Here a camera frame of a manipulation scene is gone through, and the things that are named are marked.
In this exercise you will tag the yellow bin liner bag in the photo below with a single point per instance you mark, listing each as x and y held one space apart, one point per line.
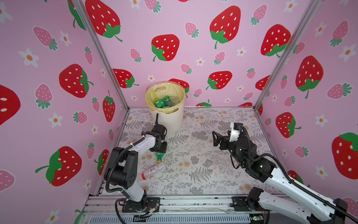
160 90

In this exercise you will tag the green bottle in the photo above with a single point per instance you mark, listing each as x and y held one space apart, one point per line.
160 156
164 102

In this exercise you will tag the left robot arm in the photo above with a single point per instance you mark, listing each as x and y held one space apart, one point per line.
121 171

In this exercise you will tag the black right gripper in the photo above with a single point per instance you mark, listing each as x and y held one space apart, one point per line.
220 138

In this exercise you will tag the clear bottle red label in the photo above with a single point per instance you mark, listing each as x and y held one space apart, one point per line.
152 171

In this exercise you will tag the white plastic waste bin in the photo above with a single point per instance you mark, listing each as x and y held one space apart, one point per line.
172 122

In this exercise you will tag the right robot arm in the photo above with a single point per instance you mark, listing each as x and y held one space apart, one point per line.
305 205

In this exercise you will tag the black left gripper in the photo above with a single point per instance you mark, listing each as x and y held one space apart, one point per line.
164 148

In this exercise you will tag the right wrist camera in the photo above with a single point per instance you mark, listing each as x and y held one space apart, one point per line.
234 135

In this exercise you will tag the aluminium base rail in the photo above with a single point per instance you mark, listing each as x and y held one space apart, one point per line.
179 209

